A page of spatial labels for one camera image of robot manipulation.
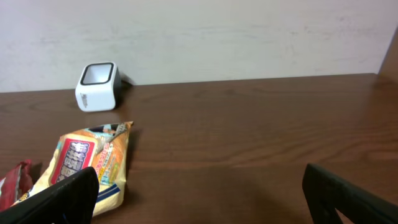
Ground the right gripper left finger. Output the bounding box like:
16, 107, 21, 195
1, 167, 99, 224

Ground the yellow snack bag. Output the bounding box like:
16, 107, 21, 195
15, 121, 134, 216

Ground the orange snack bar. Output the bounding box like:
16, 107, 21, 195
1, 159, 33, 211

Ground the white barcode scanner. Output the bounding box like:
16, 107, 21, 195
75, 62, 121, 112

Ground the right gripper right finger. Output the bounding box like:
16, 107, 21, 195
302, 164, 397, 223

